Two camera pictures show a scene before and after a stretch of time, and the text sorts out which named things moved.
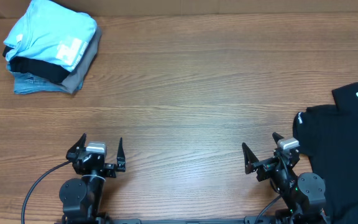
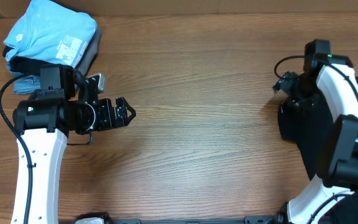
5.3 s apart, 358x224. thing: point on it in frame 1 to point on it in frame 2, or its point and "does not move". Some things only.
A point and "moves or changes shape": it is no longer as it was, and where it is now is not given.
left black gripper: [111, 169] to [109, 120]
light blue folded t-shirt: [51, 35] does not move
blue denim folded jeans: [29, 83] does not move
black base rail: [253, 220] does not move
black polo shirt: [341, 142] moves or changes shape
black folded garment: [30, 66] does not move
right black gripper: [272, 163] to [289, 82]
